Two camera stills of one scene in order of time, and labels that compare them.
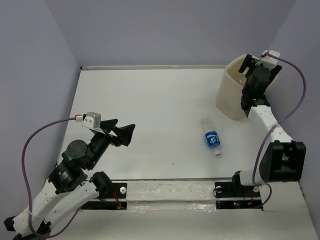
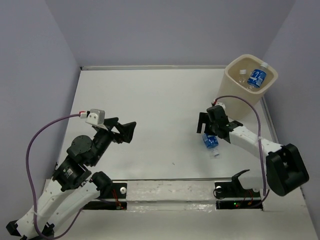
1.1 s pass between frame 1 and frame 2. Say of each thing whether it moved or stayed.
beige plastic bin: stayed
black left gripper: stayed
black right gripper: moved
